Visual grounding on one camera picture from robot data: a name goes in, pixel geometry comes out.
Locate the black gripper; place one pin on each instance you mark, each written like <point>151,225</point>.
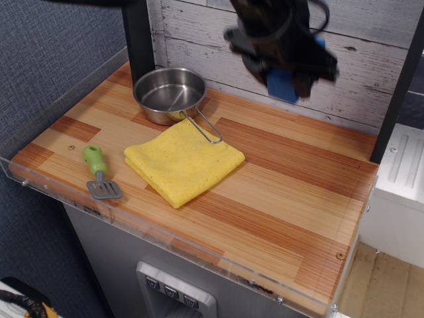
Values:
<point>260,53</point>

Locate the blue arch-shaped wooden block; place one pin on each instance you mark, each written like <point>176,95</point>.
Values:
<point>298,54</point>

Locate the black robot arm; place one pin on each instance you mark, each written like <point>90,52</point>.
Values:
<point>259,16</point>

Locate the yellow object at corner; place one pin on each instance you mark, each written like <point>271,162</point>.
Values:
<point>50,312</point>

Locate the folded yellow cloth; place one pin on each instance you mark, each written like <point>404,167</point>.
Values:
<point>181,163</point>

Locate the white ribbed appliance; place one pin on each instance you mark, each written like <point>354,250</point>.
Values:
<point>393,221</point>

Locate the grey cabinet with button panel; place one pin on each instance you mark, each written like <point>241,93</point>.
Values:
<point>142,279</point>

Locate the clear acrylic table guard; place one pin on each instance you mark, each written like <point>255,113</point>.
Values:
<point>274,225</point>

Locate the black right vertical post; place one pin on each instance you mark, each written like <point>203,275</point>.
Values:
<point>400,91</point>

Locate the black vertical post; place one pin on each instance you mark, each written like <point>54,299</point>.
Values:
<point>138,37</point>
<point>400,91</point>

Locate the stainless steel pot with handle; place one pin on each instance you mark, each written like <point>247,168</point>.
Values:
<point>170,95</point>

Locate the black left vertical post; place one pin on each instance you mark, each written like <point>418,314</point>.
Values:
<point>138,37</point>

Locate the green-handled grey toy spatula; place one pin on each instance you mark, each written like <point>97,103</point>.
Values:
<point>100,188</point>

